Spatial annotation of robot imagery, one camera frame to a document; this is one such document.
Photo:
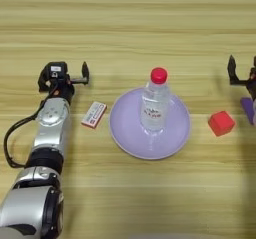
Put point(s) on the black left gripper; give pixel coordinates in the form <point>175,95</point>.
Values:
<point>63,89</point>

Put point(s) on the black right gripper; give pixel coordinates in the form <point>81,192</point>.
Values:
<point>251,83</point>

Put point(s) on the white and pink eraser box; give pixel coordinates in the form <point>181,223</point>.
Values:
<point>94,114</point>

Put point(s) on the red cube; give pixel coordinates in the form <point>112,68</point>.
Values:
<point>221,123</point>

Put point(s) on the clear bottle with red cap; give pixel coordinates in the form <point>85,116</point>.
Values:
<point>155,106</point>

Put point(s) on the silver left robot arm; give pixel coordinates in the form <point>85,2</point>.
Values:
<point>43,149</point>

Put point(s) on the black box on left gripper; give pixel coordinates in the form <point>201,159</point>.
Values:
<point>57,70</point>

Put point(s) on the lilac round plate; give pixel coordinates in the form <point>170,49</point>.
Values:
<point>173,136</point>

